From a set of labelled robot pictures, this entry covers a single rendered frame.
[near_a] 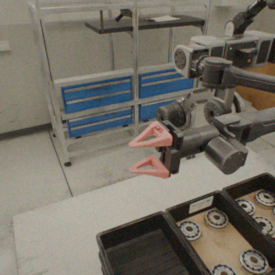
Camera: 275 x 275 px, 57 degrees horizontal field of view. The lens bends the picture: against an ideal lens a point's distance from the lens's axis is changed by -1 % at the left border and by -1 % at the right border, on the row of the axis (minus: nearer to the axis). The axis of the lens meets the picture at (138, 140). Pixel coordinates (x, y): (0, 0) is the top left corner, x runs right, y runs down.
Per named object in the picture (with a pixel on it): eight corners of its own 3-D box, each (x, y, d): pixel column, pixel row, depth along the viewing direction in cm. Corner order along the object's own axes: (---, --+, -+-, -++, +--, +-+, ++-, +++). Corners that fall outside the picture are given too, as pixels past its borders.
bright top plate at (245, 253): (234, 253, 99) (234, 253, 99) (255, 245, 102) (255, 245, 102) (251, 278, 91) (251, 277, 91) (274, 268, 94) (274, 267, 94)
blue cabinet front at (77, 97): (69, 137, 267) (60, 86, 236) (132, 123, 293) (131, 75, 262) (69, 139, 265) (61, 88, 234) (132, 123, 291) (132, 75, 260)
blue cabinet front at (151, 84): (138, 121, 296) (138, 73, 265) (189, 108, 322) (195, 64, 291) (139, 122, 294) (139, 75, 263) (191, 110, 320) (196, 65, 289)
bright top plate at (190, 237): (172, 226, 110) (172, 225, 110) (190, 217, 114) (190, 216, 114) (186, 244, 103) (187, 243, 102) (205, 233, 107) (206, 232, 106)
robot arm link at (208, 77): (210, 74, 105) (212, 61, 102) (228, 82, 97) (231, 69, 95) (192, 77, 102) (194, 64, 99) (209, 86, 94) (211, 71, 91)
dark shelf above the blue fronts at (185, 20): (85, 27, 261) (85, 21, 258) (183, 19, 305) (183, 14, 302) (99, 35, 228) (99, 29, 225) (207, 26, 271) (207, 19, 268)
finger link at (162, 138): (137, 175, 50) (178, 163, 53) (137, 145, 46) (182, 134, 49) (123, 156, 55) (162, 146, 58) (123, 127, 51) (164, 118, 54)
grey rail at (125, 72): (49, 85, 237) (48, 80, 235) (198, 61, 299) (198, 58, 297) (51, 89, 230) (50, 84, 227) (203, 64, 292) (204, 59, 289)
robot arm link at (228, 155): (225, 143, 65) (232, 112, 60) (261, 169, 56) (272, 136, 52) (186, 154, 61) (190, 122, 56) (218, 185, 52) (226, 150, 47)
